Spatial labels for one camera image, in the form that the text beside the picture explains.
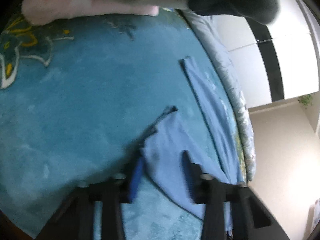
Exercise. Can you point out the green potted plant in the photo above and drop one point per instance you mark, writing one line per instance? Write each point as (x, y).
(306, 100)

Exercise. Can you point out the white wardrobe with black stripe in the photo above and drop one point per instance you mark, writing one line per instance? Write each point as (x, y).
(292, 67)

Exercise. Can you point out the blue fleece pants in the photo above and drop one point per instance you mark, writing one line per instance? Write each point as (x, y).
(170, 150)

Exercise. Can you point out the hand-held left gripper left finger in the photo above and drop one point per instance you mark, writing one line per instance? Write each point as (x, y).
(136, 177)

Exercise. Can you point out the green floral blanket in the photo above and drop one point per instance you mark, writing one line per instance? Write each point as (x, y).
(87, 92)

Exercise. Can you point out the light blue daisy quilt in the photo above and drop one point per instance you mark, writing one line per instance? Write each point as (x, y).
(225, 65)

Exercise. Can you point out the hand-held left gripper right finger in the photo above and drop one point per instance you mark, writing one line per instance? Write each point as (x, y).
(187, 170)

